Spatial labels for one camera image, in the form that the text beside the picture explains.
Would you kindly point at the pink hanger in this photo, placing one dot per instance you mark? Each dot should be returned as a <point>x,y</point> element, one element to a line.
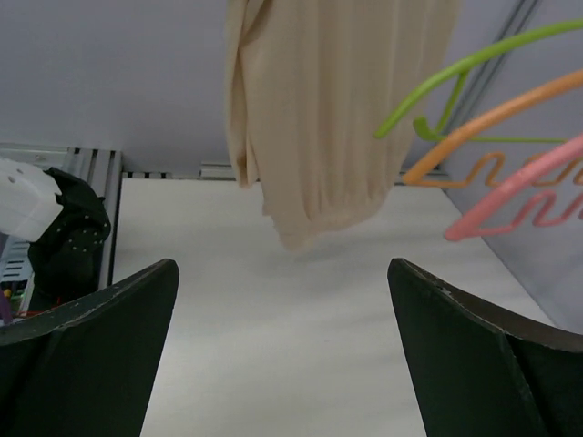
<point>544,172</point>

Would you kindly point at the beige trousers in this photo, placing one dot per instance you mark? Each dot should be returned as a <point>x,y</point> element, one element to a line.
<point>307,83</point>

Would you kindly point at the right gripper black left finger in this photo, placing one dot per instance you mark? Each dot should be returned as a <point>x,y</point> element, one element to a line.
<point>87,367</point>

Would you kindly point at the lime green hanger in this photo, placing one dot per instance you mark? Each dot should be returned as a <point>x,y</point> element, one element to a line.
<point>461,69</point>

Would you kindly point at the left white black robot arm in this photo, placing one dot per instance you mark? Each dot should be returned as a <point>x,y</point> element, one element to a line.
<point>64,222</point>

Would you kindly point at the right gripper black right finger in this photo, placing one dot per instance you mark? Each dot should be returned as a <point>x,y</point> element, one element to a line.
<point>479,369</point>

